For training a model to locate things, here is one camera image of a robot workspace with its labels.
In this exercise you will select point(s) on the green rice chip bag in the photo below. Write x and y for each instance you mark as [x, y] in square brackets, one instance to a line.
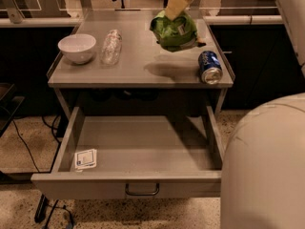
[176, 35]

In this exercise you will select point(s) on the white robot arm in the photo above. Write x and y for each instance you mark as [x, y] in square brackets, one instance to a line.
[263, 171]

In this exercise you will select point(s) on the open grey top drawer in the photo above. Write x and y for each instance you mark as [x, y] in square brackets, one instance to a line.
[182, 154]

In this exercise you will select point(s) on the grey metal cabinet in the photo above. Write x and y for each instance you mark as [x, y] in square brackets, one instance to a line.
[142, 63]

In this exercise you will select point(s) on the blue pepsi can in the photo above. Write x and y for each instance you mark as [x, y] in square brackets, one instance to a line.
[209, 67]

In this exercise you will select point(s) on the clear plastic bottle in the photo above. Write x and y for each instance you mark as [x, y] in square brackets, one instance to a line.
[111, 48]

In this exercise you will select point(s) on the white ceramic bowl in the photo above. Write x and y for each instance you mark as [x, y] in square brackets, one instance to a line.
[78, 48]

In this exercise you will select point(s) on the white tag card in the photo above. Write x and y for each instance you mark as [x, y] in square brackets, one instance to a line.
[85, 159]

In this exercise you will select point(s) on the black side table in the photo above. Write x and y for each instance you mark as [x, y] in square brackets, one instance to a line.
[9, 105]

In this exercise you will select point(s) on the white horizontal rail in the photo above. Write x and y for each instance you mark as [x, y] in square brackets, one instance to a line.
[245, 20]

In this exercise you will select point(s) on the black drawer handle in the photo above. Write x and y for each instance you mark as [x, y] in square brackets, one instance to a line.
[142, 189]

